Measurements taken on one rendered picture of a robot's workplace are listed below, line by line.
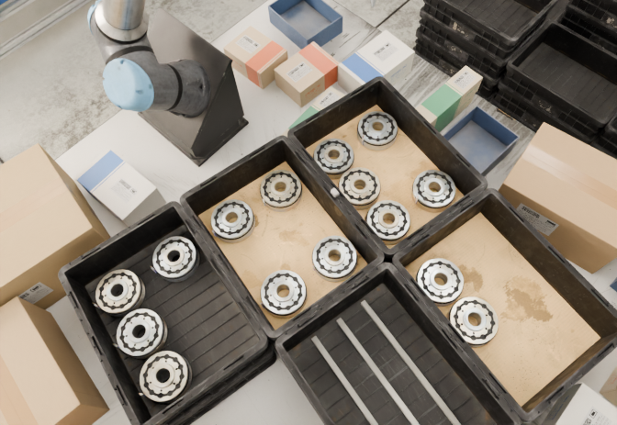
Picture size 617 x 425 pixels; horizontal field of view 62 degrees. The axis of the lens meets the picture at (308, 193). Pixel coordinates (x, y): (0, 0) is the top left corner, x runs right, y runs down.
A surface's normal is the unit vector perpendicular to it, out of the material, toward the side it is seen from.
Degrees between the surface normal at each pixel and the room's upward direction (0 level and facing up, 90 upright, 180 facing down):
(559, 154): 0
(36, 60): 0
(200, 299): 0
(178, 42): 44
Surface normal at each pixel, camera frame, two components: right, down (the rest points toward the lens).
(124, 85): -0.44, 0.26
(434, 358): -0.04, -0.45
